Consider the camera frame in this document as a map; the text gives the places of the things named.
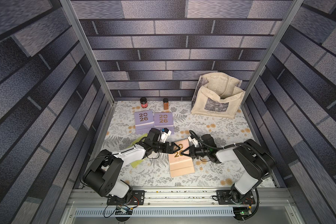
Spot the aluminium mounting rail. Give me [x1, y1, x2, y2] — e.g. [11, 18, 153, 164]
[66, 187, 296, 208]

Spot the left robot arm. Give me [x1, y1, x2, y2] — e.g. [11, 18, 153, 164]
[82, 128, 180, 198]

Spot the circuit board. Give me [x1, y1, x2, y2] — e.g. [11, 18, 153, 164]
[115, 206, 133, 216]
[233, 206, 252, 221]

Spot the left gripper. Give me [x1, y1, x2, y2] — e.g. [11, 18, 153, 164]
[152, 141, 181, 155]

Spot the amber spice jar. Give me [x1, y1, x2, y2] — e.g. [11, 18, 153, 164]
[163, 98, 169, 110]

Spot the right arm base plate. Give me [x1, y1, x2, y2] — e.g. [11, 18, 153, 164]
[216, 189, 256, 205]

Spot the purple calendar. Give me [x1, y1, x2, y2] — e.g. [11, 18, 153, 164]
[154, 112, 175, 134]
[134, 110, 154, 134]

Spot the right circuit board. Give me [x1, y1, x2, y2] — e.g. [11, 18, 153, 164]
[233, 206, 252, 221]

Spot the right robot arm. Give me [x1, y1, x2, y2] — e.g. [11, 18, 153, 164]
[181, 134, 275, 203]

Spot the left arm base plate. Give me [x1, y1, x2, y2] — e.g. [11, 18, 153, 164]
[106, 190, 146, 206]

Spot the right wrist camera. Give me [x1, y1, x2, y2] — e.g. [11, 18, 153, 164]
[187, 137, 199, 147]

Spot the beige canvas tote bag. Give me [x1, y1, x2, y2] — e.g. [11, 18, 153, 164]
[191, 72, 245, 119]

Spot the left circuit board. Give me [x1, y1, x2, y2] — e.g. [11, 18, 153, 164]
[115, 206, 133, 216]

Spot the green 2026 desk calendar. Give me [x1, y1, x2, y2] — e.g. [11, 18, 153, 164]
[129, 133, 149, 169]

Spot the peach 2026 desk calendar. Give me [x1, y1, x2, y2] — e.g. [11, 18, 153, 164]
[169, 139, 195, 177]

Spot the left aluminium frame post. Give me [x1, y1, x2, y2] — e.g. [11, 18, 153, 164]
[60, 0, 114, 105]

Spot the purple calendar far left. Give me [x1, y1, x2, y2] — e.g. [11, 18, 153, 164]
[134, 110, 154, 134]

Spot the perforated metal grille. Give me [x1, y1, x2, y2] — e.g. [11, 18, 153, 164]
[74, 207, 235, 217]

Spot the right aluminium frame post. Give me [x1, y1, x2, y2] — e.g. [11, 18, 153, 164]
[241, 0, 304, 105]

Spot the red-labelled dark jar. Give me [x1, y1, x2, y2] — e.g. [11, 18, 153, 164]
[140, 97, 148, 108]

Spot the aluminium frame post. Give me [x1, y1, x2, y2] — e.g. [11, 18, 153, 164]
[60, 0, 114, 105]
[241, 0, 304, 105]

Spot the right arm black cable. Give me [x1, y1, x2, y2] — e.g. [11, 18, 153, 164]
[189, 130, 273, 222]

